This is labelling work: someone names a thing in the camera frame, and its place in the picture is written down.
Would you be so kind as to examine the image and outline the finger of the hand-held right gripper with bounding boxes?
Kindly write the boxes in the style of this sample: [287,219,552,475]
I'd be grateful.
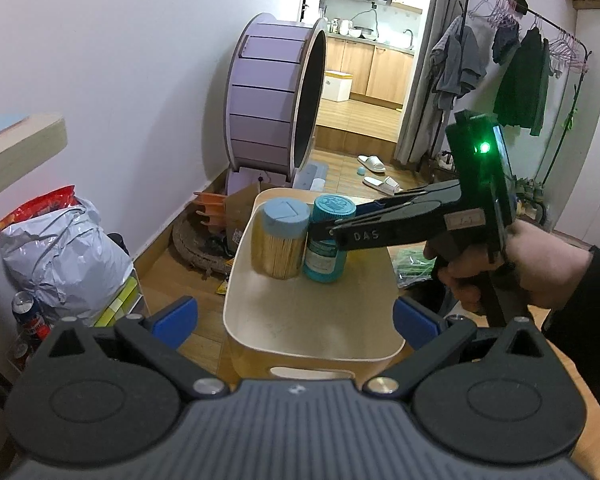
[352,180,456,221]
[307,204,448,253]

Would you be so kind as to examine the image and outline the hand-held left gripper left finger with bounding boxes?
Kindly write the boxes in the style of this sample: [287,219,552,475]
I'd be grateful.
[42,296,231,401]

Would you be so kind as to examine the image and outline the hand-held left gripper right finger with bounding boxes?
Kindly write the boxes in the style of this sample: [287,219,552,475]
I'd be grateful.
[362,296,556,403]

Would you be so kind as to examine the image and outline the teal bottle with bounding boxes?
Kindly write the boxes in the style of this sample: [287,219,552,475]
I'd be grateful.
[301,194,357,283]

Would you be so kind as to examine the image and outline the cream plastic container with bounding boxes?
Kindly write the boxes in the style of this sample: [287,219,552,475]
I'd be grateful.
[222,187,406,386]

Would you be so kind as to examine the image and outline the person's right forearm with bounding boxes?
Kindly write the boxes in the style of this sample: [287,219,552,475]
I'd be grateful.
[540,245,600,436]

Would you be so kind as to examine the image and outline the green plastic packet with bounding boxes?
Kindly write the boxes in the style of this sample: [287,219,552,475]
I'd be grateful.
[392,250,437,288]

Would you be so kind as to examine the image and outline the yellow-green box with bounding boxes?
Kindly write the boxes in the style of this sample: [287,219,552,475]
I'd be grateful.
[90,275,141,328]

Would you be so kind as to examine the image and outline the round woven mat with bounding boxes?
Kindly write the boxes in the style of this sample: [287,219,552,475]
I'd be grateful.
[172,212,238,276]

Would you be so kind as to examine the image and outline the toothpick jar with grey-blue lid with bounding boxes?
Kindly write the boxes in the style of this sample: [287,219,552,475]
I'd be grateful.
[250,198,312,280]

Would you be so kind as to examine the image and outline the dark green hanging garment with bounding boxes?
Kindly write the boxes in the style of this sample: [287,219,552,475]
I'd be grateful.
[492,27,553,136]

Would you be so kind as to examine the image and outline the orange plastic holder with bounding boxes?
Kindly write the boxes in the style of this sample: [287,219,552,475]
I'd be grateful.
[194,191,228,233]

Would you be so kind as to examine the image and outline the grey curtain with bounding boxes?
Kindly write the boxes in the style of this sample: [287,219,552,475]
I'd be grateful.
[395,0,471,166]

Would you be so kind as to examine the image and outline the black clothes rack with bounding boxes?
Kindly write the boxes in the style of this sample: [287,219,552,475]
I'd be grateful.
[460,0,593,211]

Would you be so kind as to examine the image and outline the brown cardboard piece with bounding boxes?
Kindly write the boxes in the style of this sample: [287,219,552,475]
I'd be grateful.
[222,182,261,256]

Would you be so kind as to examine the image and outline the grey hanging shirt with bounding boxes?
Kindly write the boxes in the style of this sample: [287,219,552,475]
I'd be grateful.
[428,16,488,98]

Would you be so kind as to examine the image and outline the grey plastic bag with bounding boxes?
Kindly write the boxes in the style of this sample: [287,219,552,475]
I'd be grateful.
[0,197,133,321]

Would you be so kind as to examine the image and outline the wooden kitchen base cabinet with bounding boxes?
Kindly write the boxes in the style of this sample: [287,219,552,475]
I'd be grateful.
[322,37,416,108]

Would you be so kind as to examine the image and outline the white box with yellow lid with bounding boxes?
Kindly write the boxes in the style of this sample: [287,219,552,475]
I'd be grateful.
[321,70,353,103]

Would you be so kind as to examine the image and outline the dark blue hanging garment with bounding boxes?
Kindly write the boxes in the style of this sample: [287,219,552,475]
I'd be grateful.
[491,22,522,66]

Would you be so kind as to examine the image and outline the soda can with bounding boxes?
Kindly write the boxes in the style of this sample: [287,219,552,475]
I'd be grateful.
[11,290,51,346]

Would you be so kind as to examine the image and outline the bunch of pink hangers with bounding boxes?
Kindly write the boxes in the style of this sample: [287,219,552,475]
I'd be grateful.
[467,0,588,76]

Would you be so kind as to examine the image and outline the purple cat exercise wheel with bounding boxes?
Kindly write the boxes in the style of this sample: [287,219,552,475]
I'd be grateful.
[223,12,331,196]

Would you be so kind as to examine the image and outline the red plastic bag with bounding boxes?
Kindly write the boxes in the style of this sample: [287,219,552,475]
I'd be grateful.
[0,185,78,233]

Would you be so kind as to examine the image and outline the wooden shelf board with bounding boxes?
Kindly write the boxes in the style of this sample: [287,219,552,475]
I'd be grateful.
[0,114,68,206]

